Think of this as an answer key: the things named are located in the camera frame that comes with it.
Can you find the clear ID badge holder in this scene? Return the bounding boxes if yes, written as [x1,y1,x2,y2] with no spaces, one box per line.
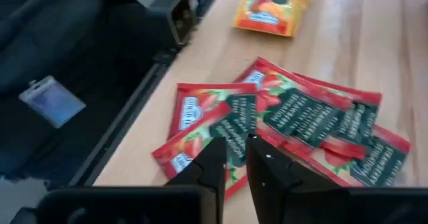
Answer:
[18,75,87,130]

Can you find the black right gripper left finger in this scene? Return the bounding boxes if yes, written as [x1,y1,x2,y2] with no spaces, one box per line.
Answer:
[36,137,227,224]

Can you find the black table-level depth camera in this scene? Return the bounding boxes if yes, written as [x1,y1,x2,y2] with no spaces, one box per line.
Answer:
[148,0,199,48]

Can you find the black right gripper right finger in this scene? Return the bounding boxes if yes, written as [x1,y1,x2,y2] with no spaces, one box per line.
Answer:
[246,134,428,224]

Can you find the orange mango tea sachet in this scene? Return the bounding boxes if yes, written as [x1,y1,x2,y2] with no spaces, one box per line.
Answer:
[233,0,311,38]

